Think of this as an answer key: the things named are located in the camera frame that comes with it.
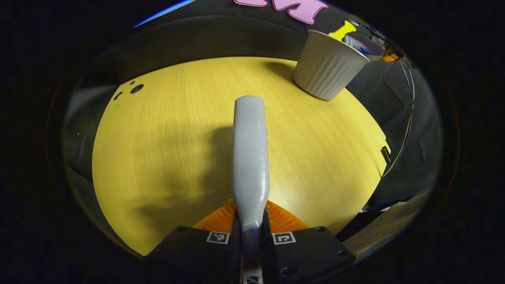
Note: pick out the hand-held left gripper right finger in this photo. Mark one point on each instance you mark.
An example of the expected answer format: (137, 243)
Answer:
(311, 256)

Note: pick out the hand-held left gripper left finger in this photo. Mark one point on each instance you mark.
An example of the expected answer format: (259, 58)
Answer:
(189, 252)

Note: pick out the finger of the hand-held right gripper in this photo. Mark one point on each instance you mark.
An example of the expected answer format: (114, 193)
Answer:
(389, 58)

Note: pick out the grey plastic dustpan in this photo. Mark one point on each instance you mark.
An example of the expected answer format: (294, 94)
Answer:
(375, 47)

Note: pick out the dark blue paper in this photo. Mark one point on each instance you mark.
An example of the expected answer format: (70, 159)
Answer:
(363, 50)

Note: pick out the white ribbed garbage bin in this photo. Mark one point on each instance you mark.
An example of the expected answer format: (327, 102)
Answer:
(327, 67)

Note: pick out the small grey broom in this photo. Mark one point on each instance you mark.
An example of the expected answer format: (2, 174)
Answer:
(250, 157)

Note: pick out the yellow wooden desktop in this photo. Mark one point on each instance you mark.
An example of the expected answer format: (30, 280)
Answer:
(165, 150)

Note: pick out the black desk edge bracket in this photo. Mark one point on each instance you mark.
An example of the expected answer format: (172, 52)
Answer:
(386, 154)
(390, 142)

